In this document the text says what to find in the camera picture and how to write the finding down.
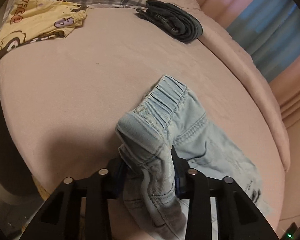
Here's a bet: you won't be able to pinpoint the light blue denim pants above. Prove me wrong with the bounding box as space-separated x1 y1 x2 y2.
116 75 271 239

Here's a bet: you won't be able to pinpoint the pink and blue curtain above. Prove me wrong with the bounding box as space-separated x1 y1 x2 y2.
187 0 300 128

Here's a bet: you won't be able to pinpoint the pink folded duvet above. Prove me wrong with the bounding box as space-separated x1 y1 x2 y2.
159 0 290 172

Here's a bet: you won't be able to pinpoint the folded dark grey pants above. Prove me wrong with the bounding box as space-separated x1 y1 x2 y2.
136 0 203 44

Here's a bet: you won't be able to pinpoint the yellow cartoon print garment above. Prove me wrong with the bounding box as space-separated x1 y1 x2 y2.
0 0 88 60

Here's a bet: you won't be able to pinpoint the pink bed sheet mattress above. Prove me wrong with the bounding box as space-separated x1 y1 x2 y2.
0 9 285 228

